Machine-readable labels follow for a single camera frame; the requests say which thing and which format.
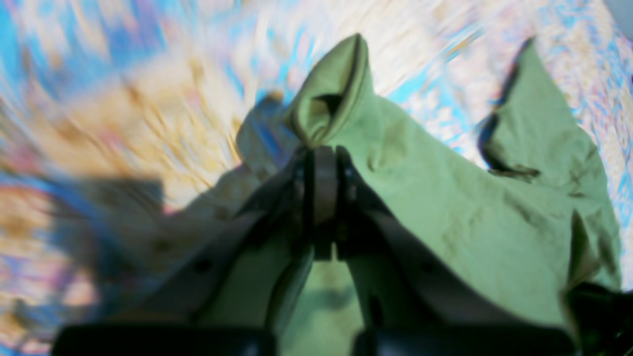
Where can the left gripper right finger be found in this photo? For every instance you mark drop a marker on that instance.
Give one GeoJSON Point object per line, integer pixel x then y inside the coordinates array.
{"type": "Point", "coordinates": [412, 304]}

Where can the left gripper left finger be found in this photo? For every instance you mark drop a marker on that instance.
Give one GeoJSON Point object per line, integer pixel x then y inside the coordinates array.
{"type": "Point", "coordinates": [232, 298]}

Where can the patterned tablecloth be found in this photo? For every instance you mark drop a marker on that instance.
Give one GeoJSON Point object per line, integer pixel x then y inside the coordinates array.
{"type": "Point", "coordinates": [128, 126]}

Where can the green t-shirt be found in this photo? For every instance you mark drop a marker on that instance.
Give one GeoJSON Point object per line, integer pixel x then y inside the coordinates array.
{"type": "Point", "coordinates": [534, 233]}

